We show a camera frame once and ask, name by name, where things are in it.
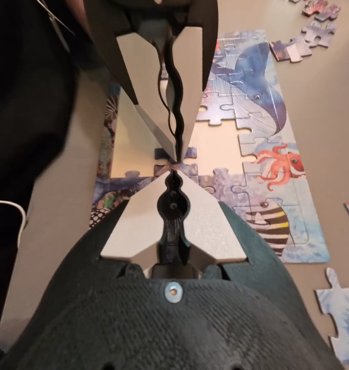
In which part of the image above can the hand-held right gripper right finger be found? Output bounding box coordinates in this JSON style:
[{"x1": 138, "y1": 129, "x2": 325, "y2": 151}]
[{"x1": 174, "y1": 170, "x2": 247, "y2": 272}]

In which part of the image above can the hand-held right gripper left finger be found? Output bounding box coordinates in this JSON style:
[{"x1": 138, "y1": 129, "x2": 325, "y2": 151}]
[{"x1": 100, "y1": 170, "x2": 175, "y2": 271}]

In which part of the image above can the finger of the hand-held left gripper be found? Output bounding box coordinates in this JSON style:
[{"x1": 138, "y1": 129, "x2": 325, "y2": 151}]
[
  {"x1": 116, "y1": 32, "x2": 178, "y2": 162},
  {"x1": 166, "y1": 26, "x2": 204, "y2": 162}
]

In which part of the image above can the sea animal jigsaw puzzle board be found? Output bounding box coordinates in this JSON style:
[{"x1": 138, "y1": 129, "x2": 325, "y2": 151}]
[{"x1": 89, "y1": 29, "x2": 330, "y2": 264}]

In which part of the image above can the light blue puzzle piece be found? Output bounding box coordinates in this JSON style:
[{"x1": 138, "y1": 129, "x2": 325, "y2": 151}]
[{"x1": 315, "y1": 267, "x2": 349, "y2": 368}]

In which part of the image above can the person's left hand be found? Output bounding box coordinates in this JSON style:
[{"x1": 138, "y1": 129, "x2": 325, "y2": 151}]
[{"x1": 65, "y1": 0, "x2": 92, "y2": 41}]

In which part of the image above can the person's torso in black clothing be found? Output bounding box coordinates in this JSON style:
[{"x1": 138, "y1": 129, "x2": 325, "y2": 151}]
[{"x1": 0, "y1": 0, "x2": 105, "y2": 350}]

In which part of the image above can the row of loose jigsaw pieces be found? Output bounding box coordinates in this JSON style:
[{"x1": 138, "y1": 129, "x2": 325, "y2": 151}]
[{"x1": 269, "y1": 0, "x2": 341, "y2": 63}]

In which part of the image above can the thin cable with inline remote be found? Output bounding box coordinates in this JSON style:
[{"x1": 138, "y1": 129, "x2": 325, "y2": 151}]
[{"x1": 37, "y1": 0, "x2": 77, "y2": 54}]

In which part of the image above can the white thin cable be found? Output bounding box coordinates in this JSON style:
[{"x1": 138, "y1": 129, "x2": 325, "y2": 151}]
[{"x1": 0, "y1": 200, "x2": 26, "y2": 249}]

